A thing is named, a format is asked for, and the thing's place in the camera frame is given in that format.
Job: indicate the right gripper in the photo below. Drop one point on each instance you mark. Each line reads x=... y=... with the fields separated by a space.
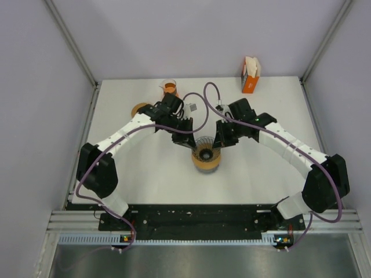
x=221 y=139

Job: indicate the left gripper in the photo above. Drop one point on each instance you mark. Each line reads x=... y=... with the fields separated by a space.
x=185 y=139

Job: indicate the grey ribbed glass dripper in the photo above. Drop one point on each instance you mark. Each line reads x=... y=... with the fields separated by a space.
x=204 y=150

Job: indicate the grey glass server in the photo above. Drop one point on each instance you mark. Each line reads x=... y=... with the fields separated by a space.
x=207 y=171

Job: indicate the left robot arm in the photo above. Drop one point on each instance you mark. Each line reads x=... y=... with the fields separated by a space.
x=97 y=170

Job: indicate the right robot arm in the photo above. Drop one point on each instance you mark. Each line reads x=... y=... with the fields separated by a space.
x=326 y=177

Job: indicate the orange filter box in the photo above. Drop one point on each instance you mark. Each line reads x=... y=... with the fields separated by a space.
x=248 y=83

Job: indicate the paper coffee filters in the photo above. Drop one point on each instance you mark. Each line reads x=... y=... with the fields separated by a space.
x=252 y=66

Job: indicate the orange glass beaker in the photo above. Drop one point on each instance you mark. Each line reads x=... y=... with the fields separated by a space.
x=169 y=86

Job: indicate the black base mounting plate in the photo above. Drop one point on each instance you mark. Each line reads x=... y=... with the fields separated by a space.
x=200 y=221

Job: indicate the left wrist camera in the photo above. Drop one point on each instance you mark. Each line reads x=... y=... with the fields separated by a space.
x=187 y=110

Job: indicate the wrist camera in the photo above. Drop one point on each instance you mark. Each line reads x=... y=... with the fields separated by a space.
x=187 y=110
x=223 y=109

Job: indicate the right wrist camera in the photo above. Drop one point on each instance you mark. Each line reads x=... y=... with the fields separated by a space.
x=223 y=109

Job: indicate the left aluminium corner post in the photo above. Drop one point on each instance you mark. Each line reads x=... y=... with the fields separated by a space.
x=70 y=41

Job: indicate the aluminium corner post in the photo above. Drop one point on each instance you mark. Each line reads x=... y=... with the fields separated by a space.
x=335 y=25
x=70 y=41

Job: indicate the slotted cable duct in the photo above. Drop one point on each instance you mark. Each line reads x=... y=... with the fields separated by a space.
x=119 y=240

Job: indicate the right aluminium corner post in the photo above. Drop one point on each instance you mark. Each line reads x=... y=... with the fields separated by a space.
x=335 y=25

